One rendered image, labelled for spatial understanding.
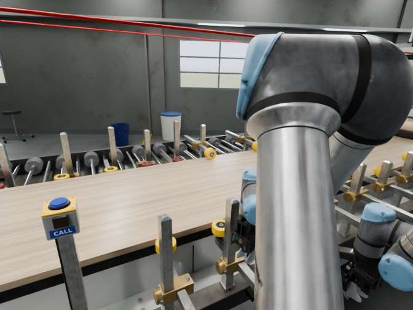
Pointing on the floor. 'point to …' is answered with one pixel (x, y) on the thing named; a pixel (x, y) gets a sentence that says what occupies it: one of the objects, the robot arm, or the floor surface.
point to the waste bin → (121, 133)
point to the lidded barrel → (166, 118)
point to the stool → (13, 126)
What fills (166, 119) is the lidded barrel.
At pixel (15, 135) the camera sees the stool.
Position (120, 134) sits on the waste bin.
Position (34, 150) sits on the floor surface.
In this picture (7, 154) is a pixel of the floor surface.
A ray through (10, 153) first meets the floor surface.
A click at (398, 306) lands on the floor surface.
